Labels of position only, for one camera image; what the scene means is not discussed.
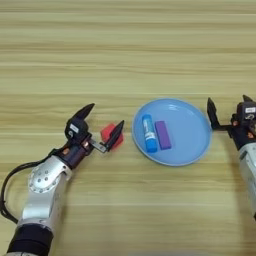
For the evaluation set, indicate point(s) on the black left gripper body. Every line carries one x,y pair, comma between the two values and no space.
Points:
78,151

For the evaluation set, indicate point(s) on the blue glue stick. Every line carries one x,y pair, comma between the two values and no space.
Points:
149,133

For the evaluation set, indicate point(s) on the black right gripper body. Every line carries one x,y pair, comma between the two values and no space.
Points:
242,133

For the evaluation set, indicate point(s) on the red cube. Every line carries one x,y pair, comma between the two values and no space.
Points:
107,130

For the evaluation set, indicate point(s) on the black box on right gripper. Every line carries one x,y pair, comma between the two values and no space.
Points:
247,111

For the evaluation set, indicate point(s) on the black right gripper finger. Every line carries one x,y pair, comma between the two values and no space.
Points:
212,113
248,98

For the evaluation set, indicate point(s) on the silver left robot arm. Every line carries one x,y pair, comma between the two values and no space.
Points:
43,193

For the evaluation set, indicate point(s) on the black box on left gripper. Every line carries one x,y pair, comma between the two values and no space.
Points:
76,128

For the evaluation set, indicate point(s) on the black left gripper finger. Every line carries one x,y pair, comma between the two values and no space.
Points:
83,112
115,136

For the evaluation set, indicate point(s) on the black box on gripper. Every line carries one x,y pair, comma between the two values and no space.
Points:
76,128
247,111

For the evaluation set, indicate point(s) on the light blue round plate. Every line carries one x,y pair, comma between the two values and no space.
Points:
190,133

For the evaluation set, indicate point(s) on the purple rectangular block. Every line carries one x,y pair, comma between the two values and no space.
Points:
163,135

